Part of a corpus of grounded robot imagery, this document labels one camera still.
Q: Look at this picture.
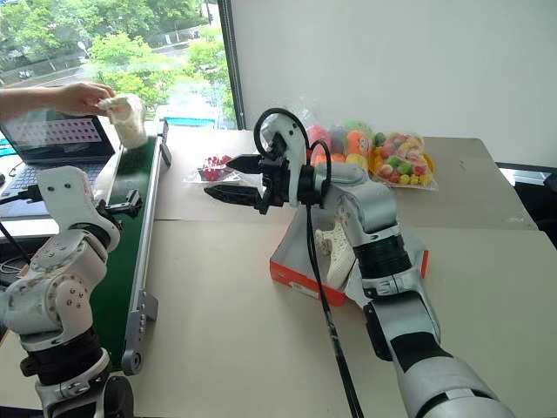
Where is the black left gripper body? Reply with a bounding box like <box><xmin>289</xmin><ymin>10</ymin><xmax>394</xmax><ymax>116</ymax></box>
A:
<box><xmin>94</xmin><ymin>188</ymin><xmax>144</xmax><ymax>227</ymax></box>

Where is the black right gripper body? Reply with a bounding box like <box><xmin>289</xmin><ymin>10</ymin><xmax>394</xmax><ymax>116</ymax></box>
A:
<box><xmin>255</xmin><ymin>138</ymin><xmax>293</xmax><ymax>216</ymax></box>

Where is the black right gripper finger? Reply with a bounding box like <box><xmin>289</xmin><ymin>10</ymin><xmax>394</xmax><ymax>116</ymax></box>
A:
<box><xmin>226</xmin><ymin>155</ymin><xmax>262</xmax><ymax>173</ymax></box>
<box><xmin>203</xmin><ymin>183</ymin><xmax>266</xmax><ymax>208</ymax></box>

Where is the orange shoebox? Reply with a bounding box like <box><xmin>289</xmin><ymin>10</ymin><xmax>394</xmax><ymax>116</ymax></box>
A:
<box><xmin>269</xmin><ymin>207</ymin><xmax>430</xmax><ymax>308</ymax></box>

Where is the person's bare hand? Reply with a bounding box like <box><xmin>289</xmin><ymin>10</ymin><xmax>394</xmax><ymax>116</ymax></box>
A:
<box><xmin>50</xmin><ymin>82</ymin><xmax>117</xmax><ymax>118</ymax></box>

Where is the bag of red fruit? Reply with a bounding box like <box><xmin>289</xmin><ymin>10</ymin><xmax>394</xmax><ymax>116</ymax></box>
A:
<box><xmin>184</xmin><ymin>153</ymin><xmax>243</xmax><ymax>185</ymax></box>

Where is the green conveyor belt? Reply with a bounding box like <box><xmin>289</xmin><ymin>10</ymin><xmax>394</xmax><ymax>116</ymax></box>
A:
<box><xmin>89</xmin><ymin>117</ymin><xmax>172</xmax><ymax>377</ymax></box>

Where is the bag of plush fruit toys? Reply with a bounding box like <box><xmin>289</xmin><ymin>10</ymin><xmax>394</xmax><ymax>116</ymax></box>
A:
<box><xmin>299</xmin><ymin>97</ymin><xmax>376</xmax><ymax>167</ymax></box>

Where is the dark grey laptop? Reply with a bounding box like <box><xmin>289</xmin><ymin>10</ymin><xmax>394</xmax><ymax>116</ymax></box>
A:
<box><xmin>0</xmin><ymin>109</ymin><xmax>117</xmax><ymax>219</ymax></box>

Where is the bag of colourful toy fruit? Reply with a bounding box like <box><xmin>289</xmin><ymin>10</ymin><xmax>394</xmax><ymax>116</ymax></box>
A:
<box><xmin>367</xmin><ymin>131</ymin><xmax>440</xmax><ymax>192</ymax></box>

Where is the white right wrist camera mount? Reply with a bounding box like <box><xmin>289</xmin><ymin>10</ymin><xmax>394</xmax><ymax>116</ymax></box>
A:
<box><xmin>260</xmin><ymin>113</ymin><xmax>312</xmax><ymax>206</ymax></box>

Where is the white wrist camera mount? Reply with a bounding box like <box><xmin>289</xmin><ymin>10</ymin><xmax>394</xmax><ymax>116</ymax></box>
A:
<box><xmin>260</xmin><ymin>113</ymin><xmax>312</xmax><ymax>206</ymax></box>
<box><xmin>36</xmin><ymin>166</ymin><xmax>96</xmax><ymax>233</ymax></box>

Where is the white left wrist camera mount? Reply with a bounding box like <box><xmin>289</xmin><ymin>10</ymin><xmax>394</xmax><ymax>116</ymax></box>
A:
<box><xmin>36</xmin><ymin>166</ymin><xmax>96</xmax><ymax>233</ymax></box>

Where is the black window frame post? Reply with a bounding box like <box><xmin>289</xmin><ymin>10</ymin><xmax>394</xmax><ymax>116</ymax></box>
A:
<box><xmin>217</xmin><ymin>0</ymin><xmax>247</xmax><ymax>131</ymax></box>

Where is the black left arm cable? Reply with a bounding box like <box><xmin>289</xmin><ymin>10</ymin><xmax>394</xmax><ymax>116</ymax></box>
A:
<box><xmin>0</xmin><ymin>184</ymin><xmax>43</xmax><ymax>265</ymax></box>

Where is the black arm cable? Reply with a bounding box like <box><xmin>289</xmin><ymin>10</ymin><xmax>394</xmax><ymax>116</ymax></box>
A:
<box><xmin>253</xmin><ymin>107</ymin><xmax>365</xmax><ymax>418</ymax></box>
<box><xmin>0</xmin><ymin>184</ymin><xmax>43</xmax><ymax>265</ymax></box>

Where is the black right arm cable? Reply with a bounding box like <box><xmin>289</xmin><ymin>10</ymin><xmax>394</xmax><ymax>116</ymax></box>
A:
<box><xmin>253</xmin><ymin>107</ymin><xmax>365</xmax><ymax>418</ymax></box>

